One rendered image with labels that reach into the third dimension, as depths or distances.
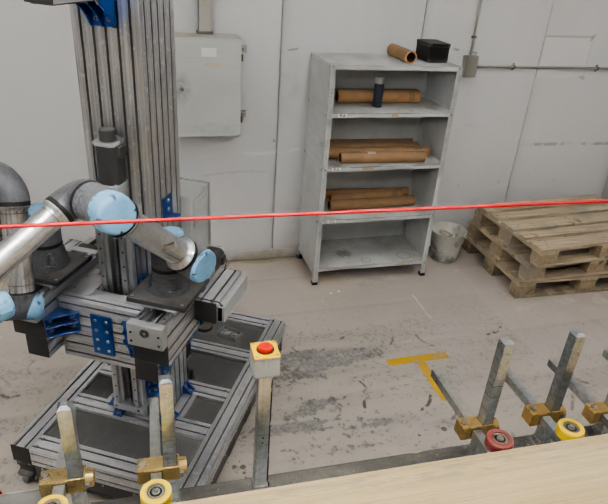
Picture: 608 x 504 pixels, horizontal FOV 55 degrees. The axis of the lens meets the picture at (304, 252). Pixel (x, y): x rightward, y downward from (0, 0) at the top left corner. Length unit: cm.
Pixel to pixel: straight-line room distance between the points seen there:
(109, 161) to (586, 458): 178
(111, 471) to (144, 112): 144
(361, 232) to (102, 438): 267
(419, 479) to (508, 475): 26
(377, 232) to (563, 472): 313
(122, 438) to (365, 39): 291
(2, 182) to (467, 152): 365
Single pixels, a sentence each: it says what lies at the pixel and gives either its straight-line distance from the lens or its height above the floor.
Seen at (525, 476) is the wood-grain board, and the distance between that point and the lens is 184.
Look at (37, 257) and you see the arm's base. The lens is 233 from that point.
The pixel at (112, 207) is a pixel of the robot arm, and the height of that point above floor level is 152.
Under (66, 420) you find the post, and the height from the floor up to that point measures 107.
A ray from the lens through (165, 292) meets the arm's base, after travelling 209.
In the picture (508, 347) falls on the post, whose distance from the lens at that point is 185.
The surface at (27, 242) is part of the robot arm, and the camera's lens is 173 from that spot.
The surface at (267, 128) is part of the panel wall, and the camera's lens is 412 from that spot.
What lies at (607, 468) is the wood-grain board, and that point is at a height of 90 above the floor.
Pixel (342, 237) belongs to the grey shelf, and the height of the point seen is 15.
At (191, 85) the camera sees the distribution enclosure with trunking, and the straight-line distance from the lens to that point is 373.
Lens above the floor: 217
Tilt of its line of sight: 28 degrees down
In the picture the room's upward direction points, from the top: 4 degrees clockwise
